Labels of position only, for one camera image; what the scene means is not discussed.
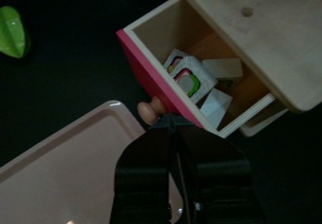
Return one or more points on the wooden drawer with pink front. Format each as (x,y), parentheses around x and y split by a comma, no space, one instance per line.
(146,67)

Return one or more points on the small white patterned toy carton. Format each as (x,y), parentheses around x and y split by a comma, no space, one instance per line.
(173,60)

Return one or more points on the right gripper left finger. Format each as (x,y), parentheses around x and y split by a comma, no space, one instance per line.
(145,171)

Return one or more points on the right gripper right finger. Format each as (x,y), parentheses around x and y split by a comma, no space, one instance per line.
(218,177)

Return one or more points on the light wooden toy cabinet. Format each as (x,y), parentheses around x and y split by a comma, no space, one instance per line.
(273,36)

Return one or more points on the green toy food piece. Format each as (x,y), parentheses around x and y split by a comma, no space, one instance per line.
(12,33)

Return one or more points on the white wedge-shaped block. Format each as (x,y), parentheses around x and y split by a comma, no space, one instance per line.
(215,107)

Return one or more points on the white rectangular block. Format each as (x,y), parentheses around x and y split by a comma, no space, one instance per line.
(225,68)

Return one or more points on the pink plastic tray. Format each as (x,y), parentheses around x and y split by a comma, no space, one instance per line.
(63,171)

